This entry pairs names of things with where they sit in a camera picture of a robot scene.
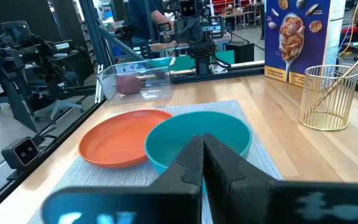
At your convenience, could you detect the black table-level camera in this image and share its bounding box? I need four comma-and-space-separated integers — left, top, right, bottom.
1, 136, 42, 170

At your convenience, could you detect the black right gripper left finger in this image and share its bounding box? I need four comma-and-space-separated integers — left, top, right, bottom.
149, 134, 204, 224

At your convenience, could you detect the black background robot station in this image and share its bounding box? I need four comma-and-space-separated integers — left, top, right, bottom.
0, 20, 88, 133

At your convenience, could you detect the grey office chair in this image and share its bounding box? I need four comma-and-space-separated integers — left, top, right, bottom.
34, 71, 85, 123

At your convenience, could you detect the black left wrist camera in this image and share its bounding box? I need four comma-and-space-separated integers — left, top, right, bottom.
178, 0, 198, 18

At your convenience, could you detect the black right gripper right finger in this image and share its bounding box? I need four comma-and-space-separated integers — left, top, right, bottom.
203, 133, 278, 224

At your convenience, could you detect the wooden background workbench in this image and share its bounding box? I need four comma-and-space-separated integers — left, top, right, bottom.
149, 32, 232, 53

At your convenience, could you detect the person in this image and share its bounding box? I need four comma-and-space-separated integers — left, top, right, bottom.
127, 0, 175, 41

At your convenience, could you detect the blue cereal box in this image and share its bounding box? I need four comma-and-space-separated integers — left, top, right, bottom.
264, 0, 347, 88

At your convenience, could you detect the grey woven placemat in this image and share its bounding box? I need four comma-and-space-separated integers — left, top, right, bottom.
26, 99, 284, 224

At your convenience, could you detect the black equipment case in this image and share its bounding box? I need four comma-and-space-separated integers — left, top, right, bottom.
225, 42, 255, 65

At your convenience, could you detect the red apple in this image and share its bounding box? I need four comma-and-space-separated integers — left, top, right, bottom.
116, 75, 142, 95

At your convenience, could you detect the teal bowl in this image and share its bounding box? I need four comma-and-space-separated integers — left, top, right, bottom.
144, 111, 254, 194

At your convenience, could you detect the green floor mat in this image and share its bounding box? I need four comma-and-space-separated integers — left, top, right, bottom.
169, 49, 236, 72

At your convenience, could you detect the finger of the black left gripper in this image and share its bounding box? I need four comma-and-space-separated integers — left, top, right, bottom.
174, 17, 195, 44
194, 17, 213, 44

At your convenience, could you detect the orange plate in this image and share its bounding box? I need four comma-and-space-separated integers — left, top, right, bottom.
78, 109, 173, 170

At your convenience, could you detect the gold wire utensil holder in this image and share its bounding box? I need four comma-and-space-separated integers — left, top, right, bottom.
298, 64, 358, 132

